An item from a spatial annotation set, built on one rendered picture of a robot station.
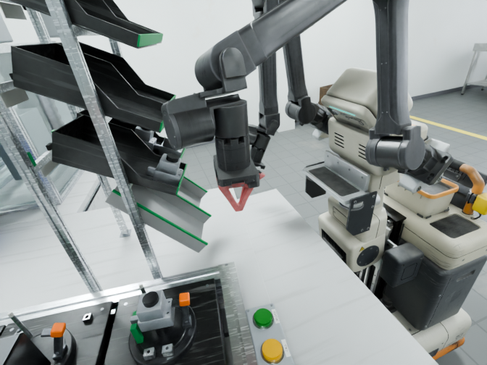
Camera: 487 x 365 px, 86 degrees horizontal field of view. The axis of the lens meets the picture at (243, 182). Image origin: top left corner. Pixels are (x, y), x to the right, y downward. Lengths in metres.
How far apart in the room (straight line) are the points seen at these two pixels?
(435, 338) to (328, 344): 0.90
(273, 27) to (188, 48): 3.48
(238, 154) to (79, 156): 0.39
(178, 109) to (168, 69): 3.53
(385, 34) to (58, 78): 0.66
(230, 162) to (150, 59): 3.51
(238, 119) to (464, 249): 0.99
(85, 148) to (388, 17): 0.69
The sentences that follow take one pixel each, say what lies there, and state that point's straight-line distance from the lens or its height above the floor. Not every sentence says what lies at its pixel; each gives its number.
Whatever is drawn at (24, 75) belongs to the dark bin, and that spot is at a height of 1.48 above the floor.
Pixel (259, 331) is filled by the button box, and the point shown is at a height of 0.96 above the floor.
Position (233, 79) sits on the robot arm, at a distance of 0.39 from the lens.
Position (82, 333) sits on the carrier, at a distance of 0.76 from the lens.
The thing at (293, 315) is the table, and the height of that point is 0.86.
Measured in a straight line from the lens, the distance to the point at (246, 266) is 0.89.
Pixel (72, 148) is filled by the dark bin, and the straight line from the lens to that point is 0.68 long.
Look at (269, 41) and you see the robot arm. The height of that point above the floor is 1.50.
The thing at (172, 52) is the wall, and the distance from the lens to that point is 3.90.
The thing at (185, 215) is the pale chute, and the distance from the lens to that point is 0.84.
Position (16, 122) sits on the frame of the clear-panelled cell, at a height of 1.27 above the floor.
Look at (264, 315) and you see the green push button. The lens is 0.65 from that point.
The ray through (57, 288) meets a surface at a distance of 1.08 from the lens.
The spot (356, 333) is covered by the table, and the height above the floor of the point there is 0.86.
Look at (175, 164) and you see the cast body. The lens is 0.65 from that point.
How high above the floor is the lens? 1.52
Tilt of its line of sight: 31 degrees down
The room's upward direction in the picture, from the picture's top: 6 degrees counter-clockwise
